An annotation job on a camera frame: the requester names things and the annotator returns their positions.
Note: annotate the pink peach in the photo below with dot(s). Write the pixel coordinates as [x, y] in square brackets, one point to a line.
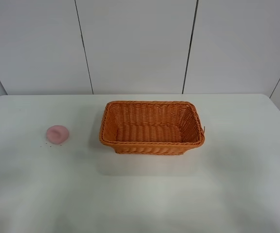
[57, 134]

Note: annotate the orange wicker basket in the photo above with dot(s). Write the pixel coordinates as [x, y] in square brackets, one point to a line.
[151, 127]

